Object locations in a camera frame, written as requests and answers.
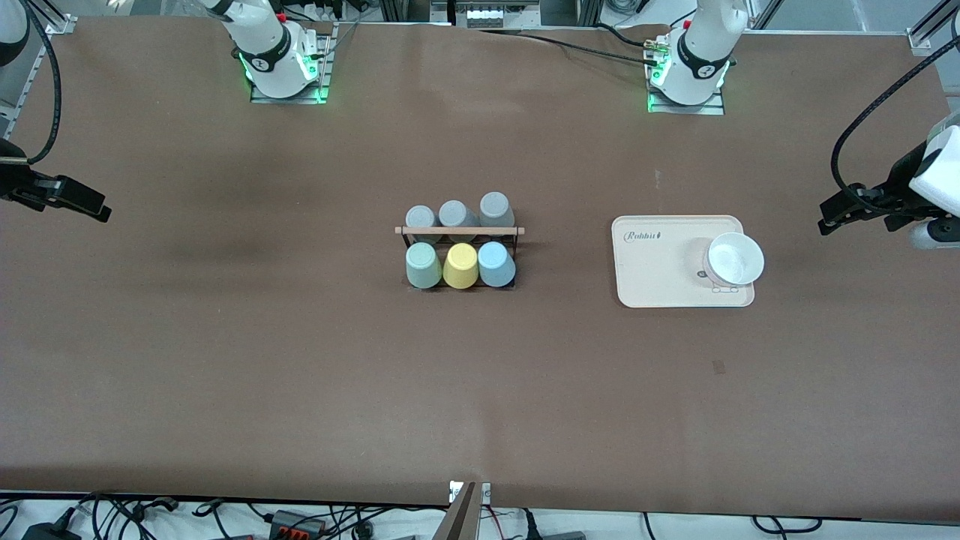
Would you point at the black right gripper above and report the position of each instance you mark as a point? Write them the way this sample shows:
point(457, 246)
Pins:
point(13, 185)

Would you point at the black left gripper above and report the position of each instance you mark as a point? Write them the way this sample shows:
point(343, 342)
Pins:
point(897, 183)

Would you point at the mint green plastic cup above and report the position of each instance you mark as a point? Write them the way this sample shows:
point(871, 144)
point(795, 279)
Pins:
point(423, 266)

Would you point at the light blue plastic cup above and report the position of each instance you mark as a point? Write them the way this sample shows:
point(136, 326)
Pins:
point(496, 264)

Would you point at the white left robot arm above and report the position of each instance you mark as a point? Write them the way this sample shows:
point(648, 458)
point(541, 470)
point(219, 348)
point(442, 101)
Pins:
point(701, 56)

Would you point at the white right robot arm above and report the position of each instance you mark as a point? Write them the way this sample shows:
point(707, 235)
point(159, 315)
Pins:
point(264, 46)

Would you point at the white bowl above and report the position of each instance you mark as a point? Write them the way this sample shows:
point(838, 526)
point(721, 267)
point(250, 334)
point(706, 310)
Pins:
point(735, 259)

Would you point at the beige plastic tray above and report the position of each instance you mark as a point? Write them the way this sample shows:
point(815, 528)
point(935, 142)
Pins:
point(652, 270)

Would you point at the black power adapter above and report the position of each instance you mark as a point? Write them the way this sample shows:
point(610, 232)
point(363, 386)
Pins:
point(52, 531)

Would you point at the grey plastic cup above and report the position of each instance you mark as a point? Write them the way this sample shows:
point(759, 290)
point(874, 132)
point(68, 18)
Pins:
point(456, 214)
point(496, 208)
point(422, 217)

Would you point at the yellow plastic cup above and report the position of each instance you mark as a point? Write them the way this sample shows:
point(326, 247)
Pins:
point(460, 266)

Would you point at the grey connector orange levers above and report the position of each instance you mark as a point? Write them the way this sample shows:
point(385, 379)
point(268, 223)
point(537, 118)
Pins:
point(296, 525)

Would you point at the grey power strip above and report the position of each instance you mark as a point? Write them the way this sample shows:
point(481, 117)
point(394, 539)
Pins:
point(495, 16)

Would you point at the black plug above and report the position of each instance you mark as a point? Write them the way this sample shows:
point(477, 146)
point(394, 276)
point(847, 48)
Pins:
point(555, 535)

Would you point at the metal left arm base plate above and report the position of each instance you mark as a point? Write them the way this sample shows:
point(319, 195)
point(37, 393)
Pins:
point(716, 109)

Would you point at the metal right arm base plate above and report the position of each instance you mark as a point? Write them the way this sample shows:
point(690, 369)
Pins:
point(324, 82)

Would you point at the white post bracket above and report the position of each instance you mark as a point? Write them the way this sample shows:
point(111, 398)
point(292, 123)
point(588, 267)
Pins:
point(484, 492)

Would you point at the grey camera post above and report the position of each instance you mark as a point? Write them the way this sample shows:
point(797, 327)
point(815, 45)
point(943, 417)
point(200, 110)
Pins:
point(459, 517)

